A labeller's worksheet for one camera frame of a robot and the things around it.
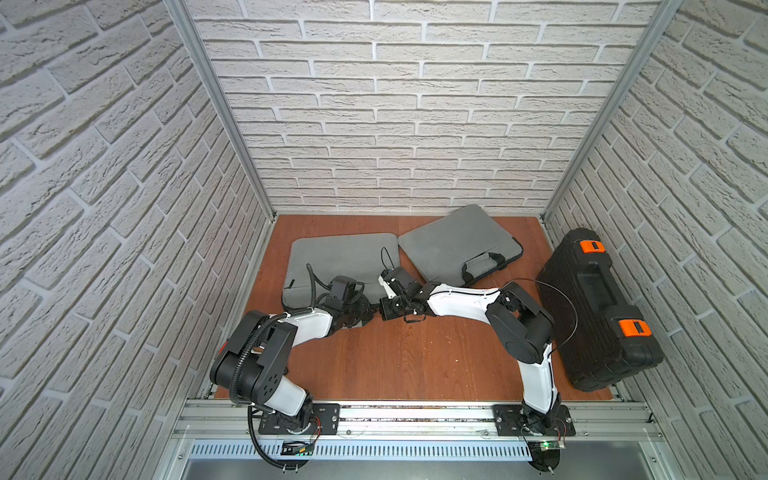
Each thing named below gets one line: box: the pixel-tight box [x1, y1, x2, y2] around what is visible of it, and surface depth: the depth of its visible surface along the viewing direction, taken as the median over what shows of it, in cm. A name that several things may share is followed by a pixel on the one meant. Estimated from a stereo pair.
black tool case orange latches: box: [536, 227, 665, 392], surface depth 71 cm
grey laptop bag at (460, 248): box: [398, 204, 524, 287], surface depth 108 cm
